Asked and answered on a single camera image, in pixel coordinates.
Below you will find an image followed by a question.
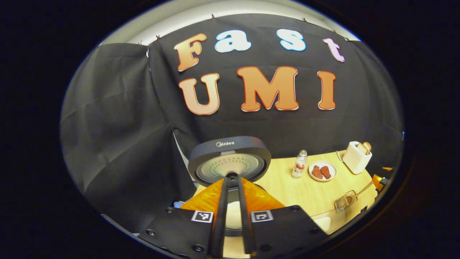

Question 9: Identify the black backdrop cloth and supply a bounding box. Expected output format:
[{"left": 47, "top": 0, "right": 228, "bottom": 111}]
[{"left": 60, "top": 14, "right": 405, "bottom": 231}]

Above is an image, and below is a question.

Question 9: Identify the metal wire chopstick holder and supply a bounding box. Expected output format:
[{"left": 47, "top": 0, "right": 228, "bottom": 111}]
[{"left": 334, "top": 190, "right": 359, "bottom": 213}]

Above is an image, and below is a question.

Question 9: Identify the wooden spoon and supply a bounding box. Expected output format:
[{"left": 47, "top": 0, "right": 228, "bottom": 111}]
[{"left": 349, "top": 181, "right": 374, "bottom": 199}]

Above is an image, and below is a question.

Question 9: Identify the clear water bottle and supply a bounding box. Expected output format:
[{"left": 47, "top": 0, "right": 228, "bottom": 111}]
[{"left": 291, "top": 150, "right": 308, "bottom": 179}]

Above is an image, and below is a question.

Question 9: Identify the silver black rice cooker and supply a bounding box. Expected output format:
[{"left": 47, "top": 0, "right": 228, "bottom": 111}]
[{"left": 180, "top": 136, "right": 285, "bottom": 238}]

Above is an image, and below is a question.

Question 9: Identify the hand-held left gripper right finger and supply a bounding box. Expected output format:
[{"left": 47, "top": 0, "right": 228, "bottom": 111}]
[{"left": 232, "top": 173, "right": 327, "bottom": 258}]

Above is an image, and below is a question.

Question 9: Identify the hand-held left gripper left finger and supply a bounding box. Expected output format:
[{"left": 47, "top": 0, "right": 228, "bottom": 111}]
[{"left": 138, "top": 174, "right": 230, "bottom": 259}]

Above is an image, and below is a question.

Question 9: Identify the white toaster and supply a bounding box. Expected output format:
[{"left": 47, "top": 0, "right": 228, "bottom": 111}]
[{"left": 342, "top": 141, "right": 373, "bottom": 175}]

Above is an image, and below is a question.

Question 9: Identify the white round plate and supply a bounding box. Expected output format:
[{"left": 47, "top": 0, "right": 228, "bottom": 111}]
[{"left": 308, "top": 160, "right": 338, "bottom": 182}]

